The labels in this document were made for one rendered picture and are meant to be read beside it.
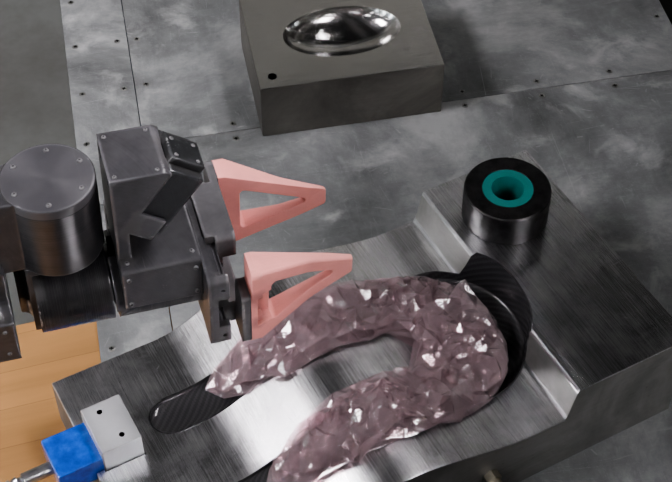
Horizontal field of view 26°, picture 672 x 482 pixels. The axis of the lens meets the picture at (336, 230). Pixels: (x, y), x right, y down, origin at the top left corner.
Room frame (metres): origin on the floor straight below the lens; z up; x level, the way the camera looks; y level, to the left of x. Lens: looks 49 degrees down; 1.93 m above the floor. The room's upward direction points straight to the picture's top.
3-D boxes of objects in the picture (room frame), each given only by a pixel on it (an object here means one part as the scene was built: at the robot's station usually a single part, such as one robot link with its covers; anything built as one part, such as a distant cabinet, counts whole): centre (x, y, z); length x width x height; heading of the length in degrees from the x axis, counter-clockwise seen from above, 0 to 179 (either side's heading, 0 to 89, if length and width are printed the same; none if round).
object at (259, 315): (0.61, 0.04, 1.19); 0.09 x 0.07 x 0.07; 106
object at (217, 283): (0.61, 0.11, 1.20); 0.10 x 0.07 x 0.07; 16
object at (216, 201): (0.64, 0.05, 1.19); 0.09 x 0.07 x 0.07; 106
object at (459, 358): (0.75, -0.03, 0.90); 0.26 x 0.18 x 0.08; 118
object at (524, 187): (0.90, -0.16, 0.93); 0.08 x 0.08 x 0.04
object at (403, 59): (1.21, 0.00, 0.84); 0.20 x 0.15 x 0.07; 101
